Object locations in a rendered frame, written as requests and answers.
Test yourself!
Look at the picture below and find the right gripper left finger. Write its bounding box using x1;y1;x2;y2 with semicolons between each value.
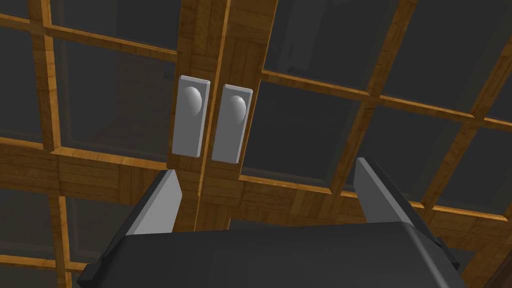
103;169;183;261

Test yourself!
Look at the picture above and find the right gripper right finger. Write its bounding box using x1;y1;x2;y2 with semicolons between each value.
353;157;442;246

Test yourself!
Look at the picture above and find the wooden glazed door leaf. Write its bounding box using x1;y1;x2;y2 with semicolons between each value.
194;0;512;288
0;0;232;288

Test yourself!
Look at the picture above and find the grey door knob with plate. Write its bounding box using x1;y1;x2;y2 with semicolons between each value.
211;83;254;165
171;75;211;159

